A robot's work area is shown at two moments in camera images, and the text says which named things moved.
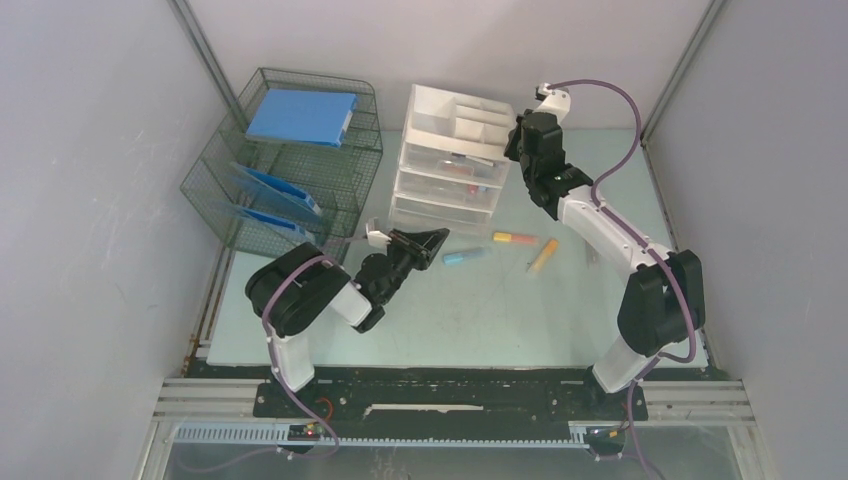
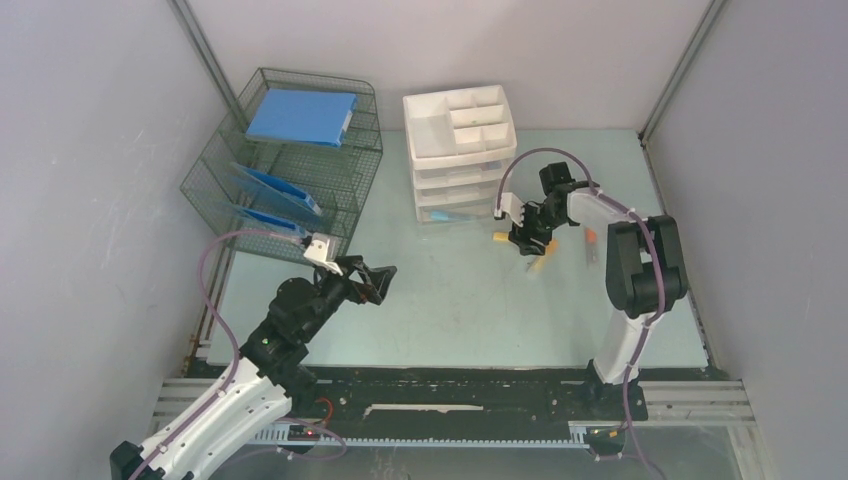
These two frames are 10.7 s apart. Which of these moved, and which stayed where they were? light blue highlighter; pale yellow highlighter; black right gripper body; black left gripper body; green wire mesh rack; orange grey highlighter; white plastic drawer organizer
Moved: black left gripper body; white plastic drawer organizer; light blue highlighter; black right gripper body
Stayed: orange grey highlighter; green wire mesh rack; pale yellow highlighter
